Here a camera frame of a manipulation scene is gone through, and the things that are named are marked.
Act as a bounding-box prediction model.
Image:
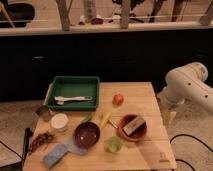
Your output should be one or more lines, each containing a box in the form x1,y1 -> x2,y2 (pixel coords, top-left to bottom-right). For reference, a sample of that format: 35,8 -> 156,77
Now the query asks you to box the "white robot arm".
157,62 -> 213,126

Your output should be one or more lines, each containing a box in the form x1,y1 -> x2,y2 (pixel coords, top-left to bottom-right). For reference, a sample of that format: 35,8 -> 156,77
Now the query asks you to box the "blue-grey cloth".
64,138 -> 87,155

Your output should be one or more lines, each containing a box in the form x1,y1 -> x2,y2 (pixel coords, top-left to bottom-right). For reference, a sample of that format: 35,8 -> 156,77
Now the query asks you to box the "green plastic tray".
45,76 -> 99,111

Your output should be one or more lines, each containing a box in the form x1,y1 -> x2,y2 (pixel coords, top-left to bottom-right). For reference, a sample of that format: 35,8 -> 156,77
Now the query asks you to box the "green vegetable toy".
82,115 -> 92,123

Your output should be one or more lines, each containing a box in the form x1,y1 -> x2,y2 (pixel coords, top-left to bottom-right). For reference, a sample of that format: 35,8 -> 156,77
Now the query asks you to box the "white round container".
51,113 -> 69,132

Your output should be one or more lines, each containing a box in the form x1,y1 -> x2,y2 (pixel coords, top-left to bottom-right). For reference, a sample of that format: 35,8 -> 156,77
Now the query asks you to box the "yellow banana toy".
99,112 -> 111,129

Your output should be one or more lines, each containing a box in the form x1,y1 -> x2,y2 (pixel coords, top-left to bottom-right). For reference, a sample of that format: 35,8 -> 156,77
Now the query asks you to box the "orange-red apple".
113,94 -> 124,106

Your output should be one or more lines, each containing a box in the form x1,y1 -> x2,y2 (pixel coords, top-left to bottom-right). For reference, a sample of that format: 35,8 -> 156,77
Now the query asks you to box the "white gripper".
160,100 -> 176,126

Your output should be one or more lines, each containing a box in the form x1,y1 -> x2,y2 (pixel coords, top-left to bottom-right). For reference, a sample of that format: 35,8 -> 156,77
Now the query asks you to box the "green plastic cup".
105,136 -> 123,153

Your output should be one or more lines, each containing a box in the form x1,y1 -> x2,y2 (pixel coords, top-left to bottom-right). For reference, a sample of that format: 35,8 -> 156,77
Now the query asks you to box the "red grapes bunch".
29,132 -> 54,153

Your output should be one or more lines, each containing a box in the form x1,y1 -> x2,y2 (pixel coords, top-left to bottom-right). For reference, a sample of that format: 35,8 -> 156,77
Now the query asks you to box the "white spatula utensil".
54,96 -> 92,105

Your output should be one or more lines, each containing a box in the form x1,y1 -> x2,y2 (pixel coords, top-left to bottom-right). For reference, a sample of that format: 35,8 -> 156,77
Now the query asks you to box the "black table leg bracket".
22,128 -> 33,159

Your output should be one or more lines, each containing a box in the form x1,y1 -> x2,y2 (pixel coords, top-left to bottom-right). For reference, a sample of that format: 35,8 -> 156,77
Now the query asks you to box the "dark red bowl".
74,122 -> 100,149

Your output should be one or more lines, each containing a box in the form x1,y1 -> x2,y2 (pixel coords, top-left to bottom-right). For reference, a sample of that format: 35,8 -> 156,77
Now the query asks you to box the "black cable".
169,133 -> 213,171

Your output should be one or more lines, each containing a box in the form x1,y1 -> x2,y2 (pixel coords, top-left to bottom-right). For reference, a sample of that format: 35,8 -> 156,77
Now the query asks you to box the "wooden block brush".
123,116 -> 145,136

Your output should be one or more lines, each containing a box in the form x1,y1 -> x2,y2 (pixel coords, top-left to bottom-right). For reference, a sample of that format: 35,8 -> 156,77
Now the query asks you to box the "small metal cup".
36,105 -> 51,122

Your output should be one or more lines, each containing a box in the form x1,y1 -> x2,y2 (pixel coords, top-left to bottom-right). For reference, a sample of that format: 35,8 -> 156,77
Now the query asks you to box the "orange terracotta bowl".
117,114 -> 147,142

